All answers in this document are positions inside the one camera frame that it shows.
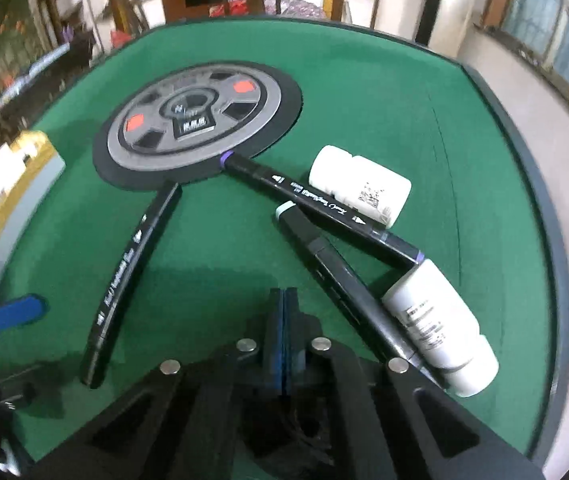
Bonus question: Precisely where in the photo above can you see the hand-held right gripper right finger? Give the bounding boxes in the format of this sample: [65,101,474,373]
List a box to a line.
[283,287,546,480]

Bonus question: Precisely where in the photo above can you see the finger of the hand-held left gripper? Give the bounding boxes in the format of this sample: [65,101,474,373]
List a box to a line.
[0,294,48,333]
[0,374,38,409]

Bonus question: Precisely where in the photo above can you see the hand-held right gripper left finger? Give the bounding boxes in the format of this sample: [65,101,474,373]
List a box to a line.
[29,287,284,480]

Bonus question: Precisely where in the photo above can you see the black marker pale yellow caps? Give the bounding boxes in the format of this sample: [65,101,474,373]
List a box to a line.
[79,181,184,390]

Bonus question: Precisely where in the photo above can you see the white box with gold rim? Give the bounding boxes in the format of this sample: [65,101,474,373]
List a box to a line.
[0,130,66,301]

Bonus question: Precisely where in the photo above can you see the small white plastic bottle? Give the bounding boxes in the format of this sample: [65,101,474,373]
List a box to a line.
[309,145,412,228]

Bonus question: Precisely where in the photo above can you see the black marker pale teal cap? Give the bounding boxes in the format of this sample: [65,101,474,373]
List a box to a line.
[274,201,450,391]

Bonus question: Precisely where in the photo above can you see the black marker purple caps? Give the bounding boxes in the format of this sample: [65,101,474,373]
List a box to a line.
[219,151,426,267]

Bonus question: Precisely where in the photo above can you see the tall white plastic bottle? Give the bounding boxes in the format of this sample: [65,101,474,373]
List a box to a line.
[382,258,499,397]

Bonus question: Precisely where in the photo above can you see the round grey table centre panel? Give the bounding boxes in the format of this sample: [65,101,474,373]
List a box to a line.
[92,60,303,193]

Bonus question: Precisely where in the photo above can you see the black side table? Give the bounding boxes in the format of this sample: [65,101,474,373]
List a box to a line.
[0,34,98,128]

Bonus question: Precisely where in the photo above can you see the purple floral cloth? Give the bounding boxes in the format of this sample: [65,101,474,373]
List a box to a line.
[263,0,326,18]

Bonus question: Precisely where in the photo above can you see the red plastic bag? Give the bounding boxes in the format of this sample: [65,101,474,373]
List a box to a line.
[209,0,251,17]

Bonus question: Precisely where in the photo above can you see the brown wooden television cabinet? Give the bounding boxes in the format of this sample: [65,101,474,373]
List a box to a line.
[161,0,266,24]

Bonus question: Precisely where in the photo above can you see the window with brown frame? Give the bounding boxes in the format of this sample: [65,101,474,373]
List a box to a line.
[475,0,569,121]

